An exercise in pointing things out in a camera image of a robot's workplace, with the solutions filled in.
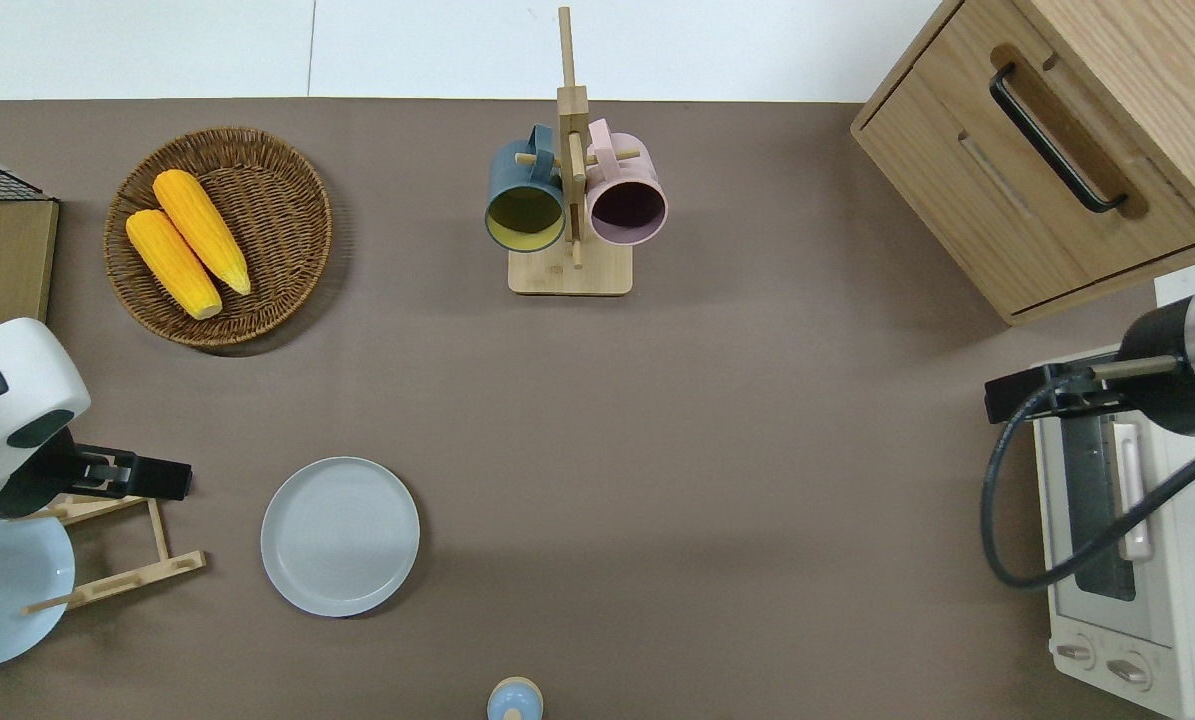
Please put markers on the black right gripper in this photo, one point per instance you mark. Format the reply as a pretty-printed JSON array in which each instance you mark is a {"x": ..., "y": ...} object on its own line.
[{"x": 1022, "y": 392}]

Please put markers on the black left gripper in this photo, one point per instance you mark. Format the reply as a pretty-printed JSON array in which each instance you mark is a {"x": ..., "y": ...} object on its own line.
[{"x": 157, "y": 478}]

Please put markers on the gray plate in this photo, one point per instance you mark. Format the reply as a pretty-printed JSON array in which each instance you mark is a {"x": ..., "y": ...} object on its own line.
[{"x": 340, "y": 537}]

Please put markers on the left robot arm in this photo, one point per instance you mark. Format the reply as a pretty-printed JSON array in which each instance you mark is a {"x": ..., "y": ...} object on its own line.
[{"x": 17, "y": 400}]

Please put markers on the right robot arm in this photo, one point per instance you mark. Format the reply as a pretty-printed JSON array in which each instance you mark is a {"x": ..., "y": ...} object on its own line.
[{"x": 1167, "y": 370}]

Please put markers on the wooden plate rack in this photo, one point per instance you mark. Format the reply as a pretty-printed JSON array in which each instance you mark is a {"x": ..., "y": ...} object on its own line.
[{"x": 157, "y": 530}]

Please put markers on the light blue plate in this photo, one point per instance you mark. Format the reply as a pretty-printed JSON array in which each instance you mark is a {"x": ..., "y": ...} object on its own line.
[{"x": 7, "y": 600}]

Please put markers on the yellow corn cob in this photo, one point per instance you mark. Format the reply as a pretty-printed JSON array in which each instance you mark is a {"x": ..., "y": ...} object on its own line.
[
  {"x": 172, "y": 262},
  {"x": 202, "y": 230}
]

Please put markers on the wooden drawer cabinet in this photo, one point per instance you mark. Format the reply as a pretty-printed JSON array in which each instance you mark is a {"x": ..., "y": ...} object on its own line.
[{"x": 927, "y": 180}]

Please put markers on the wooden board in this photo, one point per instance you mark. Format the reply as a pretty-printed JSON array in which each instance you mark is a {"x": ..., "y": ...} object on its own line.
[{"x": 2, "y": 265}]

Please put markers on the cream oven knob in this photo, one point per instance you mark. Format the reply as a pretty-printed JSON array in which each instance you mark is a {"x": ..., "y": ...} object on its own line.
[
  {"x": 1072, "y": 652},
  {"x": 1127, "y": 670}
]

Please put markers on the white toaster oven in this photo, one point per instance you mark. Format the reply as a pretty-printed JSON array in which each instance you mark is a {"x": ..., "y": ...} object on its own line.
[{"x": 1167, "y": 620}]

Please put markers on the round wicker basket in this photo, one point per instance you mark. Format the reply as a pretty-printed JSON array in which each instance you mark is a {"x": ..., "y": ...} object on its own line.
[{"x": 279, "y": 200}]

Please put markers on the pink mug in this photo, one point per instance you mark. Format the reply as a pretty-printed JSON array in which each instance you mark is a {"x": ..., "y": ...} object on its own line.
[{"x": 639, "y": 168}]

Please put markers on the wooden mug tree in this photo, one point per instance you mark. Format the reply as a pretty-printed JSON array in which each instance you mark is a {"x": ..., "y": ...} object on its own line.
[{"x": 569, "y": 275}]

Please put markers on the dark teal mug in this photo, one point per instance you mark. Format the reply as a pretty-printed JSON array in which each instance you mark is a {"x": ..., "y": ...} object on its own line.
[{"x": 515, "y": 175}]

